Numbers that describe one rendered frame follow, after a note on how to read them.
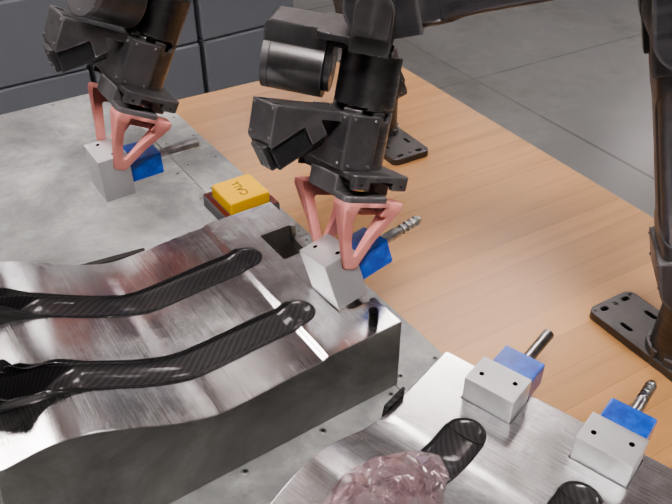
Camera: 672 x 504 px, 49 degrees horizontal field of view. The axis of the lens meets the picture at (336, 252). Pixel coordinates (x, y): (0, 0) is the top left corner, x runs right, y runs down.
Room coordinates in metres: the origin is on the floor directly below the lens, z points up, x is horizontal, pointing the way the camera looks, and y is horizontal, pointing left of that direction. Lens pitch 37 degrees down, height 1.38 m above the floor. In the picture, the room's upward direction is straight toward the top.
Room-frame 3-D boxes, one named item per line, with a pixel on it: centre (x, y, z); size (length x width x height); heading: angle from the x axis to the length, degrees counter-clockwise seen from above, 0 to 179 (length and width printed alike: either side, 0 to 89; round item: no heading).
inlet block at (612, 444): (0.44, -0.26, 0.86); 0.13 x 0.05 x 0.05; 141
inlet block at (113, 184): (0.78, 0.23, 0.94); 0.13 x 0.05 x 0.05; 124
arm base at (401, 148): (1.09, -0.07, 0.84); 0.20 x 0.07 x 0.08; 31
